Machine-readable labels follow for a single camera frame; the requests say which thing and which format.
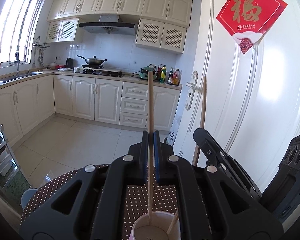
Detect green electric cooker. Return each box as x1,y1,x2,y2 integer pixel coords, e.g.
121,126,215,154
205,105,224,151
139,66,156,80

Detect pink utensil cup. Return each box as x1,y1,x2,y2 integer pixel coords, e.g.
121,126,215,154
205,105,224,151
129,211,181,240

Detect gas stove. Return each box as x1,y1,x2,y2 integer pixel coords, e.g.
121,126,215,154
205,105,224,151
78,65,124,77

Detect lower kitchen cabinets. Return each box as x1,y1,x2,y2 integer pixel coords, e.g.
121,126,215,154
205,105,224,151
0,74,181,145

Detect wall utensil rack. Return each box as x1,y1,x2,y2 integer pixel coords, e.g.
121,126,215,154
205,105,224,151
32,36,50,68

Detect black electric kettle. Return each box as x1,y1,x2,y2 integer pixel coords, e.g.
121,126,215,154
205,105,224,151
65,58,74,69

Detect wok on stove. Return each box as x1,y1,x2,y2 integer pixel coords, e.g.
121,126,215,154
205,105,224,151
77,55,107,66

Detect window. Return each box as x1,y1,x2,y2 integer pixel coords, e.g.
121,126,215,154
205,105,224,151
0,0,42,68

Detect upper kitchen cabinets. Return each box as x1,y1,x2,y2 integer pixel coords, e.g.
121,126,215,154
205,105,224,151
46,0,192,54

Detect door handle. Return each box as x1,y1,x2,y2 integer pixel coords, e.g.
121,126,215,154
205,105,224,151
185,70,198,111

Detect kitchen faucet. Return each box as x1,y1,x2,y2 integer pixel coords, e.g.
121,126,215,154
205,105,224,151
15,51,20,77

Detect wooden chopstick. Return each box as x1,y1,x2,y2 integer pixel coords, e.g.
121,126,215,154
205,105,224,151
148,72,154,225
166,210,179,235
192,76,207,166

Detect metal rack shelf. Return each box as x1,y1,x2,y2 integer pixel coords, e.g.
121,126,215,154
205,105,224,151
0,125,19,189

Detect kitchen cabinets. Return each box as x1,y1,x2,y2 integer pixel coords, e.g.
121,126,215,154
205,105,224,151
0,74,181,145
46,0,192,54

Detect white door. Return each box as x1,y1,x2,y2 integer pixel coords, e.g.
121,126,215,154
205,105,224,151
173,0,300,190

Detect wooden chopstick in cup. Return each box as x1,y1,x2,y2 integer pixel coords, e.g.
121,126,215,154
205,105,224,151
166,210,179,235

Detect brown polka dot tablecloth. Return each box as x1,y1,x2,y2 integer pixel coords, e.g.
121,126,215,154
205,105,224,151
21,164,206,240

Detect range hood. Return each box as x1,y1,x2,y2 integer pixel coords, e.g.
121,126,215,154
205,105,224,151
79,15,138,36

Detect green sauce bottle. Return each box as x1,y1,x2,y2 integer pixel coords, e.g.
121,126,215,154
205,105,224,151
160,65,166,83

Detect red fu decoration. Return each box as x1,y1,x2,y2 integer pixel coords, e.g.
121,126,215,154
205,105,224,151
216,0,287,54

